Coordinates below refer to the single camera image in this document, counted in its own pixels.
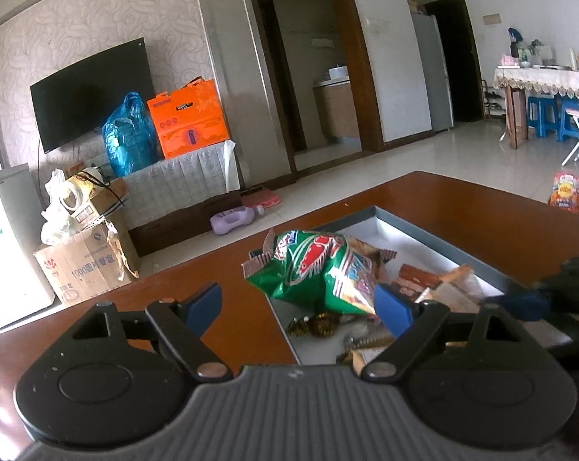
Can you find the shoe rack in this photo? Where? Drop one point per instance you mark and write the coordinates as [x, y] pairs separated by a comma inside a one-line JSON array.
[[493, 101]]

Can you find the purple bottle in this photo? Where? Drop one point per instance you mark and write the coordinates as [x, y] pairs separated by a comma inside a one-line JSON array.
[[234, 220]]

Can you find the wooden kitchen cabinet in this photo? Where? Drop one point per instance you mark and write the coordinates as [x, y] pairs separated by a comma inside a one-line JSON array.
[[337, 110]]

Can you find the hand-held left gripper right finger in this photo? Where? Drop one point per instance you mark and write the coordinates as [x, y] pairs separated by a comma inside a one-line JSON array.
[[392, 309]]

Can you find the orange gift box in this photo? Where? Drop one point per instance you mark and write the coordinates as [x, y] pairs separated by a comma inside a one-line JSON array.
[[188, 120]]

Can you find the orange snack bag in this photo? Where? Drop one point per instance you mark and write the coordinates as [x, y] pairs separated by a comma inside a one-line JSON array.
[[565, 192]]

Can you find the grey cardboard box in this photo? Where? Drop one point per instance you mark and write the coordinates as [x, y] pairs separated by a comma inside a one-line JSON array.
[[414, 235]]

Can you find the yellow red-striped cracker bag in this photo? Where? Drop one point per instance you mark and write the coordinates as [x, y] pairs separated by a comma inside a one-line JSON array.
[[361, 281]]

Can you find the olive green snack packet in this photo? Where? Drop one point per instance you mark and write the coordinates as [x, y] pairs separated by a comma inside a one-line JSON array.
[[366, 343]]

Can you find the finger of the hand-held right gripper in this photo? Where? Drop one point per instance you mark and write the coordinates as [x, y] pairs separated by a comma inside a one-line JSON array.
[[517, 306]]

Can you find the black television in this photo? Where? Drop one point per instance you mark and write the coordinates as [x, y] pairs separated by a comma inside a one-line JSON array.
[[92, 96]]

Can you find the pink cloth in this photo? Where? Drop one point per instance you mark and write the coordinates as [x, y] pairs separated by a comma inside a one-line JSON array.
[[260, 198]]

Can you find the foil candy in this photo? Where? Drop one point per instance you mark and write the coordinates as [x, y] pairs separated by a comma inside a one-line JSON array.
[[300, 327], [325, 324]]

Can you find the white cloth cover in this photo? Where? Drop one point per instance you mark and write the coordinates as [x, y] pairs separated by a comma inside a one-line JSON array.
[[184, 182]]

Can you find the tan snack packet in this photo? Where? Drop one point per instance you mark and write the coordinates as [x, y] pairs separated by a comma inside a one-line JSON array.
[[455, 288]]

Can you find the paper wall notice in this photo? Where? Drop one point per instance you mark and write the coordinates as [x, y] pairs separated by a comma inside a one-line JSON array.
[[492, 19]]

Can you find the large cardboard box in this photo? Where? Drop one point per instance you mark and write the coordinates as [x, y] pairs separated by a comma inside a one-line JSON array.
[[83, 264]]

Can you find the white plastic bag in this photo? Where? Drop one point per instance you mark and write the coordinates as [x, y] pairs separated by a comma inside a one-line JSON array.
[[56, 216]]

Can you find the small cardboard box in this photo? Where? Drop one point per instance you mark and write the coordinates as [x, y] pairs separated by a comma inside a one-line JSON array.
[[109, 199]]

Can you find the red stick snack packet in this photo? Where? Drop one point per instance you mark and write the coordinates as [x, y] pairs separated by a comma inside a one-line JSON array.
[[416, 276]]

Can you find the dining table with lace cloth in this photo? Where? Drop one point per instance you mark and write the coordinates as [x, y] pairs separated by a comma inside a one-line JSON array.
[[544, 79]]

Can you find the pale yellow tape roll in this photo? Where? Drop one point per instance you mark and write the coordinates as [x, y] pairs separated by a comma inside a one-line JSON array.
[[78, 192]]

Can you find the dark wooden television cabinet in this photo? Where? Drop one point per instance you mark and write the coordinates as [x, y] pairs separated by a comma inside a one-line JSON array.
[[184, 223]]

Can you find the grey refrigerator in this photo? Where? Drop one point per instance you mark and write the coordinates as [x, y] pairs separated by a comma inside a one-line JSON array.
[[431, 72]]

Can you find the white chest fridge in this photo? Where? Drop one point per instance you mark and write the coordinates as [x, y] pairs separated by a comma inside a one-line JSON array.
[[8, 249]]

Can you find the blue plastic stool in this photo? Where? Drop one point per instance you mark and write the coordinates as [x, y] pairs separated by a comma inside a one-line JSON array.
[[573, 122], [541, 113]]

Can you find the blue plastic bag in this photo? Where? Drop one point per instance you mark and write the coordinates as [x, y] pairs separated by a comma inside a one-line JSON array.
[[128, 141]]

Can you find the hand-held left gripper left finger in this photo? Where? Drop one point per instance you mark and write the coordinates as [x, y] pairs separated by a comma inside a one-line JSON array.
[[203, 305]]

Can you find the white pot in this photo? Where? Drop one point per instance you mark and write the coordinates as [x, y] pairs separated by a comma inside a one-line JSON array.
[[338, 72]]

